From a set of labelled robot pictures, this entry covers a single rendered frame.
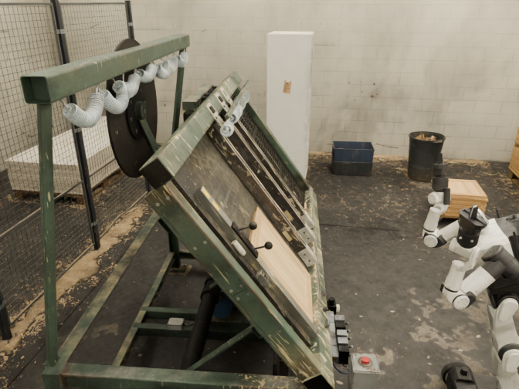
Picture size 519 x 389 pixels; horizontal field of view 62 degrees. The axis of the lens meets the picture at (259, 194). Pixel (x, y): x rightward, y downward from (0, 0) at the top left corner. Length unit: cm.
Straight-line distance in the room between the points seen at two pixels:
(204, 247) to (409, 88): 619
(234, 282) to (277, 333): 31
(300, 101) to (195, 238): 458
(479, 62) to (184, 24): 470
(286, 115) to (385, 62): 206
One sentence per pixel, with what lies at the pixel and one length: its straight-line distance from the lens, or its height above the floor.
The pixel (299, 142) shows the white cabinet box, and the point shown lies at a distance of 630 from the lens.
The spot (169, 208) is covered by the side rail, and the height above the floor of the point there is 171.
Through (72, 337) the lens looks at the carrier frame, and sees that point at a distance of 266.
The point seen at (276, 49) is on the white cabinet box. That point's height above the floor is 185.
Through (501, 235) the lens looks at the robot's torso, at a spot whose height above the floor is 137.
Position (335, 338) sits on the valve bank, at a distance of 256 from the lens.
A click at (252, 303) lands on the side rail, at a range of 189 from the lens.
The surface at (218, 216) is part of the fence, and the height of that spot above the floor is 155.
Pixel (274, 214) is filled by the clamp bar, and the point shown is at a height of 125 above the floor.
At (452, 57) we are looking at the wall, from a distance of 765.
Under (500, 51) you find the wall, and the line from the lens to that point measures 781.
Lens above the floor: 243
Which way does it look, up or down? 24 degrees down
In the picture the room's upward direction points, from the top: straight up
